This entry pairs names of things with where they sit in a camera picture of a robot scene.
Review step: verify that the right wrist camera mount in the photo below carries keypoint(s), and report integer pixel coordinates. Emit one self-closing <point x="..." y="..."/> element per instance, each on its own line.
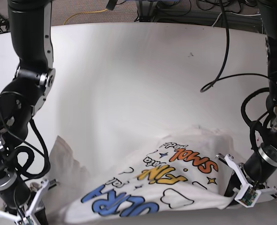
<point x="20" y="204"/>

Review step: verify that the left table cable grommet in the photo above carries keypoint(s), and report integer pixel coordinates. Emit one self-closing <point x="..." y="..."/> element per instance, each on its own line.
<point x="35" y="187"/>

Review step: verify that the white printed T-shirt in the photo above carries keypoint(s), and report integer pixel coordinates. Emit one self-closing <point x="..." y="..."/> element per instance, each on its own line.
<point x="177" y="172"/>

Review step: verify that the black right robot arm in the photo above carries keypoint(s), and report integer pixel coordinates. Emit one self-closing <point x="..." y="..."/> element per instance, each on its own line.
<point x="30" y="27"/>

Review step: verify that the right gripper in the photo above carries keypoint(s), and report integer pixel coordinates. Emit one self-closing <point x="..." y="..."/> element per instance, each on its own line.
<point x="14" y="162"/>

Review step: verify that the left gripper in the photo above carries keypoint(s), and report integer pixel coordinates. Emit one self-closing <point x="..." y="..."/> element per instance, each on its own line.
<point x="263" y="162"/>

